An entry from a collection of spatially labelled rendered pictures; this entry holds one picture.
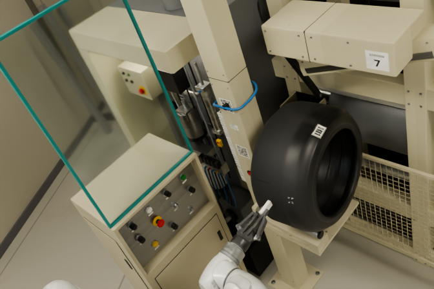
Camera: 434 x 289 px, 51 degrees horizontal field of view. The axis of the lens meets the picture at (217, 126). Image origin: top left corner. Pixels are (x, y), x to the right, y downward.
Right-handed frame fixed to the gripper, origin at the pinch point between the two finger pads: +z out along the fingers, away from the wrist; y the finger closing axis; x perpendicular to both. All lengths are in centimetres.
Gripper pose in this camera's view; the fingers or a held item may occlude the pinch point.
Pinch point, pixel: (265, 208)
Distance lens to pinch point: 193.2
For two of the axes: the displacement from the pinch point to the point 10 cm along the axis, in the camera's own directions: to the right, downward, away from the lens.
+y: -7.0, -2.5, 6.7
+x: 3.7, 6.7, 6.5
